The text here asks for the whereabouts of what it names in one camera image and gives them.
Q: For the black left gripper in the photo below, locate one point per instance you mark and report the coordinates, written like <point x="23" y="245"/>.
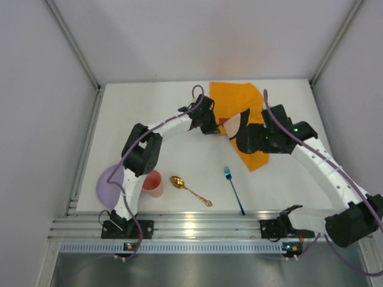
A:
<point x="207" y="127"/>

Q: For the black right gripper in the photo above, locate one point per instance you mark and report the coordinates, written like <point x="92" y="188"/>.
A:
<point x="243" y="139"/>

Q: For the orange Mickey Mouse cloth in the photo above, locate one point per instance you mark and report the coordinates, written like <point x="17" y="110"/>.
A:
<point x="230" y="99"/>

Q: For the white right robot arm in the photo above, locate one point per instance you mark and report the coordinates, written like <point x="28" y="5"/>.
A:
<point x="355" y="214"/>

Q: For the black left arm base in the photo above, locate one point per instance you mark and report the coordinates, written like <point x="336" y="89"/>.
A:
<point x="119" y="228"/>

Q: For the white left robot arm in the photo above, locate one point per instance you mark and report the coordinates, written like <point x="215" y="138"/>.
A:
<point x="142" y="149"/>

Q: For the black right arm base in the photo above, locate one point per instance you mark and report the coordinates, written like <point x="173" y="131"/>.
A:
<point x="272" y="230"/>

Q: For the blue metallic fork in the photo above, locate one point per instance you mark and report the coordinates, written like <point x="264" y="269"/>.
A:
<point x="228" y="176"/>

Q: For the gold ornate spoon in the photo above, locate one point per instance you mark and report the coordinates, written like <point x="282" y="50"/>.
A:
<point x="179" y="183"/>

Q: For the pink plastic cup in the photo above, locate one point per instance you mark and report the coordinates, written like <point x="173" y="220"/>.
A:
<point x="153" y="184"/>

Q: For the lilac plate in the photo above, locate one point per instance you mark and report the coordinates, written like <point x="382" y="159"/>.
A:
<point x="108" y="194"/>

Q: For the grey slotted cable duct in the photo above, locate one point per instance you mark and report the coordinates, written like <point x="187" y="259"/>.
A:
<point x="180" y="247"/>

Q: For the aluminium frame rail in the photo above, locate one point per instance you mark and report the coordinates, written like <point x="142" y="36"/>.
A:
<point x="198" y="226"/>

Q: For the right aluminium corner post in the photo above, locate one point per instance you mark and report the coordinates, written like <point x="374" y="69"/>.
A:
<point x="347" y="22"/>

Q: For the aluminium corner post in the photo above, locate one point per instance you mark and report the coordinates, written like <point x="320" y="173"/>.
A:
<point x="347" y="22"/>
<point x="69" y="37"/>

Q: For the left aluminium corner post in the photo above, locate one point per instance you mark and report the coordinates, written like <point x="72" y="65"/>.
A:
<point x="69" y="37"/>

